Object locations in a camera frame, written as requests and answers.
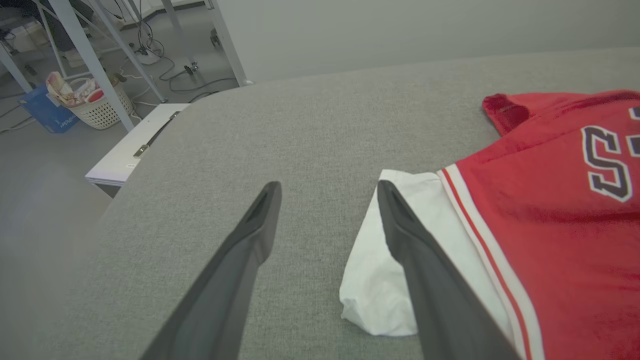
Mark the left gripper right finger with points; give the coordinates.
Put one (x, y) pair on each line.
(440, 310)

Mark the white plastic laundry basket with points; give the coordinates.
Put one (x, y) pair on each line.
(102, 112)

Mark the white extension socket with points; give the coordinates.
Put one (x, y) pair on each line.
(148, 57)

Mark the white metal equipment box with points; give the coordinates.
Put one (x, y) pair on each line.
(120, 160)

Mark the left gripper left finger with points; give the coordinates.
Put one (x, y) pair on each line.
(225, 300)

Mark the grey partition post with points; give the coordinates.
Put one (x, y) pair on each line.
(227, 45)

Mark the crumpled items in basket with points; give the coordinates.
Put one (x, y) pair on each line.
(70, 92)

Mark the red and white jersey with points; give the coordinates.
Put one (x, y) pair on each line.
(550, 250)

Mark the blue cardboard box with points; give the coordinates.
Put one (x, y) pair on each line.
(47, 112)

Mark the white metal table leg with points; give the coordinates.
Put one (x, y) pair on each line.
(180, 35)
(15, 67)
(130, 50)
(82, 50)

